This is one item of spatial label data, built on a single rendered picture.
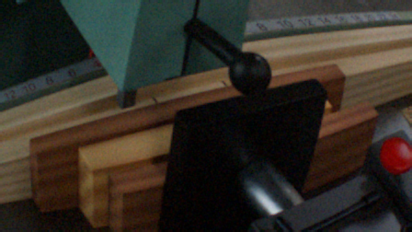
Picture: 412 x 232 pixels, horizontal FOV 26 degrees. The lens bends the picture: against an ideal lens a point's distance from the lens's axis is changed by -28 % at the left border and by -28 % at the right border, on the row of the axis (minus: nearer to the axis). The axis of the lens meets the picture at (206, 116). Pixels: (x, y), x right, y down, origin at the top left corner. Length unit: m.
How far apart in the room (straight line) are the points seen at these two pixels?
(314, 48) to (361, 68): 0.05
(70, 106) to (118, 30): 0.09
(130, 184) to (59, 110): 0.07
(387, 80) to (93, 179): 0.27
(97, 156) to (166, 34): 0.09
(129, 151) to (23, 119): 0.08
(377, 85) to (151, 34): 0.26
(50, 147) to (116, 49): 0.08
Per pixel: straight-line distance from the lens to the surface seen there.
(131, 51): 0.55
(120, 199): 0.60
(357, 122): 0.68
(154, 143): 0.62
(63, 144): 0.61
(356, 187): 0.54
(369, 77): 0.76
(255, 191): 0.60
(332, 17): 0.77
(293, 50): 0.72
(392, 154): 0.53
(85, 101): 0.65
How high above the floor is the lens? 1.34
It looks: 37 degrees down
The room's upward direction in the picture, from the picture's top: 11 degrees clockwise
